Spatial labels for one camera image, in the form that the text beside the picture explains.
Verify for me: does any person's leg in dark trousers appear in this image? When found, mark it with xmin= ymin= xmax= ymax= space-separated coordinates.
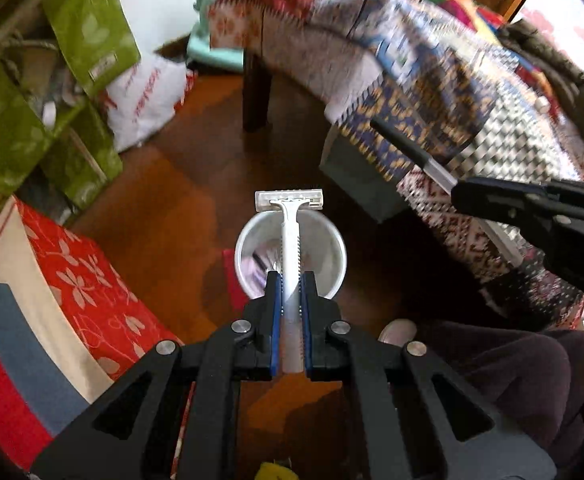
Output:
xmin=412 ymin=320 xmax=584 ymax=463

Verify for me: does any brown padded jacket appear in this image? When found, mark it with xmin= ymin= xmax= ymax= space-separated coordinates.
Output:
xmin=497 ymin=19 xmax=584 ymax=157

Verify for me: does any green leaf print bag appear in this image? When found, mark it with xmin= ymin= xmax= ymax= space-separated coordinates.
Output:
xmin=41 ymin=0 xmax=141 ymax=100
xmin=0 ymin=55 xmax=123 ymax=210

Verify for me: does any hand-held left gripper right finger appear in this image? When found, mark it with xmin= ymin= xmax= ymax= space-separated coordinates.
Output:
xmin=299 ymin=270 xmax=558 ymax=480

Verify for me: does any yellow object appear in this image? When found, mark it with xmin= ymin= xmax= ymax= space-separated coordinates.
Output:
xmin=254 ymin=462 xmax=296 ymax=480

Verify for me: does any red blue striped bag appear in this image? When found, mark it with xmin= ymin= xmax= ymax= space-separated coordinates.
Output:
xmin=0 ymin=280 xmax=94 ymax=472

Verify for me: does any dark storage box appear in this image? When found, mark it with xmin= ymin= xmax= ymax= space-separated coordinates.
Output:
xmin=319 ymin=124 xmax=404 ymax=224

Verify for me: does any pale slipper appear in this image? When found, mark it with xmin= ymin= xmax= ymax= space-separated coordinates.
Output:
xmin=378 ymin=318 xmax=419 ymax=349

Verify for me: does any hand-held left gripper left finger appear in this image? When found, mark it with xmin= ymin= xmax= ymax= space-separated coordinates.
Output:
xmin=29 ymin=270 xmax=282 ymax=480

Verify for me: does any white disposable razor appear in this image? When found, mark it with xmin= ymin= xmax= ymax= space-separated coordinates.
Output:
xmin=254 ymin=188 xmax=325 ymax=374

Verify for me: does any white plastic bucket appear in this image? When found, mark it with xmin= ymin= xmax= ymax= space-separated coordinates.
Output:
xmin=234 ymin=208 xmax=348 ymax=307

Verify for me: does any black and clear pen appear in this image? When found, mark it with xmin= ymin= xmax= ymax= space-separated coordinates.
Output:
xmin=370 ymin=117 xmax=459 ymax=194

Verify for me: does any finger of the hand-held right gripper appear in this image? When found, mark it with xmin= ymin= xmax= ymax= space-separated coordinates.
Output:
xmin=451 ymin=176 xmax=556 ymax=227

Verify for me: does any red floral bedding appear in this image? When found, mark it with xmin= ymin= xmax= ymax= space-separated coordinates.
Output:
xmin=0 ymin=196 xmax=184 ymax=402

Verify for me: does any white plastic bag red print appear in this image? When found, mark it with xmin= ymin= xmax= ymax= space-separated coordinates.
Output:
xmin=99 ymin=54 xmax=191 ymax=152

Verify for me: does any patchwork printed blanket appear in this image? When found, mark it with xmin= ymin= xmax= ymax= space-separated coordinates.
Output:
xmin=207 ymin=0 xmax=584 ymax=332

